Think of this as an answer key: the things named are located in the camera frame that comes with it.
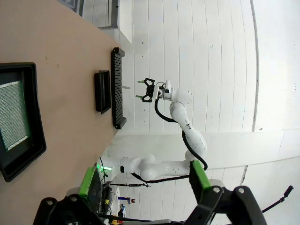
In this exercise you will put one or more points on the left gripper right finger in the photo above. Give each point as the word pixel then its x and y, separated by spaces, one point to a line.
pixel 199 180

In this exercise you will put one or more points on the green perforated circuit board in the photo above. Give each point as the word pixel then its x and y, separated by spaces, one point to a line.
pixel 12 117

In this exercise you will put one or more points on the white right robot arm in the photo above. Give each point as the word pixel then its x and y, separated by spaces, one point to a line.
pixel 180 112

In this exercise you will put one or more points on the white side table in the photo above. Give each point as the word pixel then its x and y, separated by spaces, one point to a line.
pixel 125 23

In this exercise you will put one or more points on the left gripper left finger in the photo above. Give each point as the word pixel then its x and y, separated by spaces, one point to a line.
pixel 89 185

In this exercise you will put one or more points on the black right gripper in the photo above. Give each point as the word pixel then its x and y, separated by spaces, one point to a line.
pixel 153 92

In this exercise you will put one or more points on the black slotted board rack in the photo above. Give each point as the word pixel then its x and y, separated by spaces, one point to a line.
pixel 117 89

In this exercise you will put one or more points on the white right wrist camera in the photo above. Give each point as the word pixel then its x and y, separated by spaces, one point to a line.
pixel 167 90

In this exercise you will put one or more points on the black plastic ESD tray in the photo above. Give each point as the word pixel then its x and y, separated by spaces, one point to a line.
pixel 102 93
pixel 37 140

